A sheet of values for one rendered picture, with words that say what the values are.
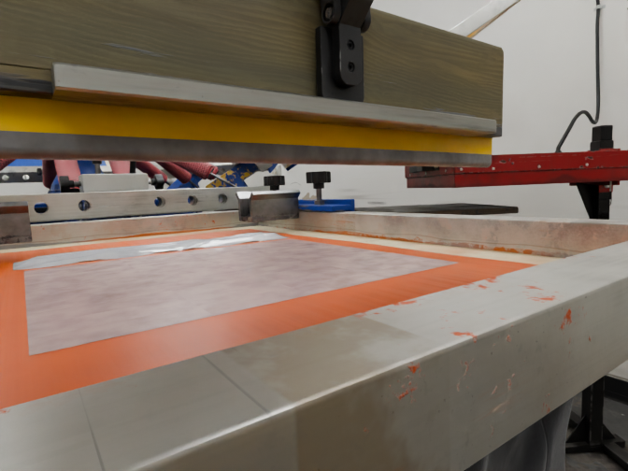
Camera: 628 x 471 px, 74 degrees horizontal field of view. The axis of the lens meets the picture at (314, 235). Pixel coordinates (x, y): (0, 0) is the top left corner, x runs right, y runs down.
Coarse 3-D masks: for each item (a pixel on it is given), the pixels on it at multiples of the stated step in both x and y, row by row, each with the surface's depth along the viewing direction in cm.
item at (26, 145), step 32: (96, 160) 19; (128, 160) 20; (160, 160) 21; (192, 160) 22; (224, 160) 23; (256, 160) 24; (288, 160) 25; (320, 160) 26; (352, 160) 28; (384, 160) 29; (416, 160) 31; (448, 160) 33; (480, 160) 36
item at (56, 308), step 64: (0, 256) 58; (192, 256) 50; (0, 320) 27; (64, 320) 26; (128, 320) 26; (192, 320) 25; (256, 320) 25; (320, 320) 24; (0, 384) 17; (64, 384) 17
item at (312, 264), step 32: (224, 256) 49; (256, 256) 48; (288, 256) 48; (320, 256) 47; (352, 256) 46; (384, 256) 45; (416, 256) 44; (448, 256) 43; (320, 288) 32; (352, 288) 32; (384, 288) 31; (416, 288) 31; (448, 288) 30
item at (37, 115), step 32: (0, 96) 17; (0, 128) 17; (32, 128) 18; (64, 128) 18; (96, 128) 19; (128, 128) 20; (160, 128) 20; (192, 128) 21; (224, 128) 22; (256, 128) 23; (288, 128) 25; (320, 128) 26; (352, 128) 27
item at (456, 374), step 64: (576, 256) 22; (384, 320) 13; (448, 320) 13; (512, 320) 12; (576, 320) 15; (128, 384) 9; (192, 384) 9; (256, 384) 9; (320, 384) 9; (384, 384) 9; (448, 384) 11; (512, 384) 13; (576, 384) 15; (0, 448) 7; (64, 448) 7; (128, 448) 7; (192, 448) 7; (256, 448) 8; (320, 448) 8; (384, 448) 10; (448, 448) 11
